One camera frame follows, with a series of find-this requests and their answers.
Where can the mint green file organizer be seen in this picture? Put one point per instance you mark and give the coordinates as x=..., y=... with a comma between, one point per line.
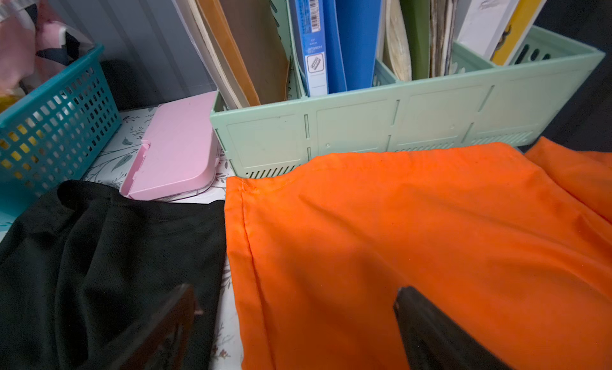
x=476, y=103

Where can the white yellow book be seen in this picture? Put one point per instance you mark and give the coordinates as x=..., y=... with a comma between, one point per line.
x=495, y=29

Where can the orange shorts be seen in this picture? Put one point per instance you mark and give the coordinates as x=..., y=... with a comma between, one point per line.
x=515, y=247

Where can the pink patterned folded cloth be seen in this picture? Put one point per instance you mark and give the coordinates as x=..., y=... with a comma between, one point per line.
x=36, y=45

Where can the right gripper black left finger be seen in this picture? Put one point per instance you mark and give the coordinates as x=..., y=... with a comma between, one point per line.
x=159, y=340

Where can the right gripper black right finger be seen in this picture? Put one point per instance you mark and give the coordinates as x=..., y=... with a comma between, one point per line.
x=432, y=340

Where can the black shorts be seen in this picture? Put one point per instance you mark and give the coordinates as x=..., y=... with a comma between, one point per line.
x=84, y=263

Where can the teal plastic basket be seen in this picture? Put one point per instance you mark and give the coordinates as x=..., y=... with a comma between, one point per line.
x=55, y=133

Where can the blue binder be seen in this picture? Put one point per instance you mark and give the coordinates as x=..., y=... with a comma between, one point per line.
x=336, y=43

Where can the pink plastic case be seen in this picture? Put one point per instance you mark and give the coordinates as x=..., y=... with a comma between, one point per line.
x=179, y=151

